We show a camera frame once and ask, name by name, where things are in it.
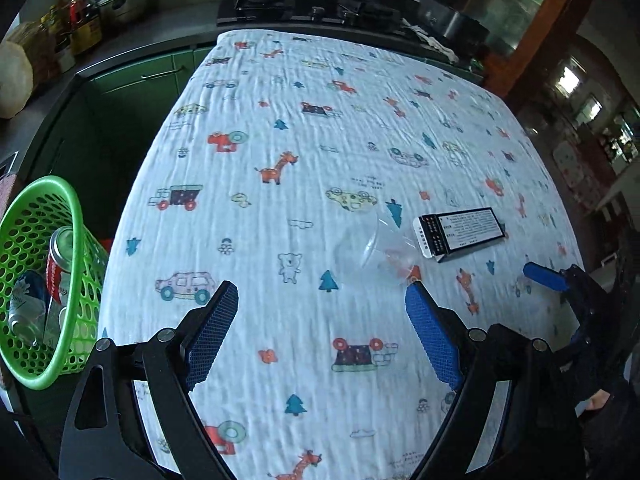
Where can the red plastic stool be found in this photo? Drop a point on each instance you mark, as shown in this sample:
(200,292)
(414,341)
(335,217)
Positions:
(106,246)

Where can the green plastic basket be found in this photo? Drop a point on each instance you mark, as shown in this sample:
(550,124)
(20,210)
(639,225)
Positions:
(30,210)

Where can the person's right hand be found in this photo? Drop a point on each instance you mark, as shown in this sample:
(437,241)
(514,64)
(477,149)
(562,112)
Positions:
(597,402)

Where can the white rag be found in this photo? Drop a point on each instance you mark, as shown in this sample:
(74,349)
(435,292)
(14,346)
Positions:
(435,42)

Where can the pink towel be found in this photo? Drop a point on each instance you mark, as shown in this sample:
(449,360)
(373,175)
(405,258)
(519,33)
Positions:
(6,187)

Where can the green kitchen cabinet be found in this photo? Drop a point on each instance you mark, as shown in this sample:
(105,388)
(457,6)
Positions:
(125,110)

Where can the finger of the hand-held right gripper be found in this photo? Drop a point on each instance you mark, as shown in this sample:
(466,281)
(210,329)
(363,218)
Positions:
(545,276)

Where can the yellow oil bottle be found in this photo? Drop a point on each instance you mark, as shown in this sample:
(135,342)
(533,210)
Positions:
(85,30)

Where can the black gas stove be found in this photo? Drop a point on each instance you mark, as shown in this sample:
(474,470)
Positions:
(260,2)

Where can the black rice cooker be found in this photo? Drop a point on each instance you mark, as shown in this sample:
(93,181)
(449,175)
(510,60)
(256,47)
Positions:
(450,15)

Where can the round wooden chopping block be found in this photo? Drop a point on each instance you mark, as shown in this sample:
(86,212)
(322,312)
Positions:
(12,80)

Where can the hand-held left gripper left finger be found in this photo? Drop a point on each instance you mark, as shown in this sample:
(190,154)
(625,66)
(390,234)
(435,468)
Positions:
(210,335)

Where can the wooden glass cabinet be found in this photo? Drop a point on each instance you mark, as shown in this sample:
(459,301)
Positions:
(530,10)

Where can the black white box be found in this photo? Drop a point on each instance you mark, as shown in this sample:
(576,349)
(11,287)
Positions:
(470,230)

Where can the red drink can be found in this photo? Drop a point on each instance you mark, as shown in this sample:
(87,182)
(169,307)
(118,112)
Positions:
(62,270)

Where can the clear plastic cup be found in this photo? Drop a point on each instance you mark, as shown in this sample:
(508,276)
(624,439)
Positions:
(360,255)

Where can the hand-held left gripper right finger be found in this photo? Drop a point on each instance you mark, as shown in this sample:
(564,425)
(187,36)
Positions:
(432,335)

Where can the blue white crushed can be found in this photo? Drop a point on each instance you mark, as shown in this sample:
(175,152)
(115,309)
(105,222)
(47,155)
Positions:
(25,300)

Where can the printed white tablecloth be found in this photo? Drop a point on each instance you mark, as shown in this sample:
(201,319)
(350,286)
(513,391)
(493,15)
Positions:
(300,110)

